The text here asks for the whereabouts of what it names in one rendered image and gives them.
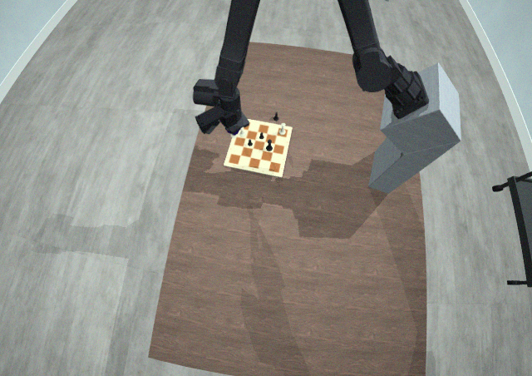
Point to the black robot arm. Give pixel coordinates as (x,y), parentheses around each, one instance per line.
(405,90)

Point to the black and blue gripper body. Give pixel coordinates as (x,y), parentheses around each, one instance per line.
(242,121)

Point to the brown and cream checkered chessboard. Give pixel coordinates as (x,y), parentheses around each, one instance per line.
(256,158)

